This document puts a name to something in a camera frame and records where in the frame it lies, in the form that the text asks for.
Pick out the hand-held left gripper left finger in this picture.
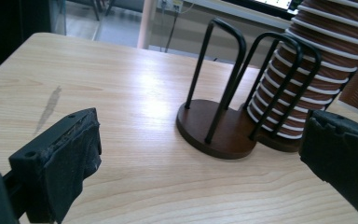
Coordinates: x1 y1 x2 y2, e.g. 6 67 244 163
8 106 103 224

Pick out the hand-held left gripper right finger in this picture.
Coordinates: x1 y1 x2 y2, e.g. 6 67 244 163
298 109 358 224

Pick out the stack of brown paper cups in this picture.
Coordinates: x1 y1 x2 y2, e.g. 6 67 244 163
246 0 358 141

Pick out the black wire cup rack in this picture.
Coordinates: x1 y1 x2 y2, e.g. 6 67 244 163
175 17 324 161

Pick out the white desk leg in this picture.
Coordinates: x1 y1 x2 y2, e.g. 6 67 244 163
136 0 160 50

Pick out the white power strip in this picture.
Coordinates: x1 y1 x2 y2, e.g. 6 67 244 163
157 0 185 14

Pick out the black hanging cable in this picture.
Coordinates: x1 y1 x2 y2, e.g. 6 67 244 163
163 8 182 54

